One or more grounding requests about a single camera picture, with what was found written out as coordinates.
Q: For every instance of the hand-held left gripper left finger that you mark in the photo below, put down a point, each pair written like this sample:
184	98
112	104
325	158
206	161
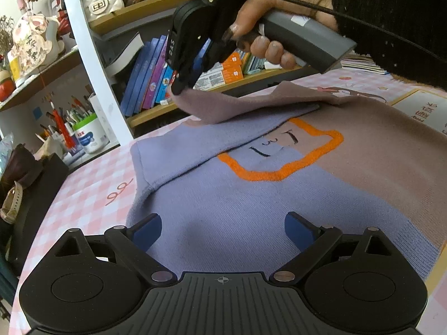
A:
148	230

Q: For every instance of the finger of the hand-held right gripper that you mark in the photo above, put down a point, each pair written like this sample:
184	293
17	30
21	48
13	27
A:
185	80
213	56

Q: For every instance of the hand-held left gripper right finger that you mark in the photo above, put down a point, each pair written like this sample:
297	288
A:
297	228

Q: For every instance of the purple and mauve sweater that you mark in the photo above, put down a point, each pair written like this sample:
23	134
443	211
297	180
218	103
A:
244	209

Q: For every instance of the person's right forearm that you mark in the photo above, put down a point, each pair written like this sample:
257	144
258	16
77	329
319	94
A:
391	24

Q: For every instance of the person's right hand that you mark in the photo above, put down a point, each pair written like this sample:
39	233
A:
290	3

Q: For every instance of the orange white toothpaste box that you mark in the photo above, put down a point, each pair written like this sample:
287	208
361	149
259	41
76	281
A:
220	76
233	61

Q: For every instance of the row of children's books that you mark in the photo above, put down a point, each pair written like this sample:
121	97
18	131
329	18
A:
146	76

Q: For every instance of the thick black paperback book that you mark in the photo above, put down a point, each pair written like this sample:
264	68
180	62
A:
122	56

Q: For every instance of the pink cartoon desk mat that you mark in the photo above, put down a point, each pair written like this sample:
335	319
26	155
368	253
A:
90	188

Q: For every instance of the white wooden bookshelf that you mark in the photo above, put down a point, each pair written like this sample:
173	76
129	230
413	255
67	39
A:
104	87

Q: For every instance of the white blue label pot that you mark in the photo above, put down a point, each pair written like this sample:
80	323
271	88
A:
91	136

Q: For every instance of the black bag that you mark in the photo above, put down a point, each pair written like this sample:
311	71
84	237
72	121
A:
38	209

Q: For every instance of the bunch of pens and pencils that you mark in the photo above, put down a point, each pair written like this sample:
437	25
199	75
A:
75	111

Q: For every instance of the red tassel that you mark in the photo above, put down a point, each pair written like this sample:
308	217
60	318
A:
61	125

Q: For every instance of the dark brown cloth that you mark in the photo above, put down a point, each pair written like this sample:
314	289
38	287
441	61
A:
19	167

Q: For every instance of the stack of paper booklets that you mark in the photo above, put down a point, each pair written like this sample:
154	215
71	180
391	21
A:
363	64

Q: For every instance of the white ceramic ornament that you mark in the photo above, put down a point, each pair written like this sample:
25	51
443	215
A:
33	45

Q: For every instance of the clear plastic bag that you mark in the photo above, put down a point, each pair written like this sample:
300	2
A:
5	150

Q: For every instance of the red round doll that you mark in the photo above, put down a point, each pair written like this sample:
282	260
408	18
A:
7	89

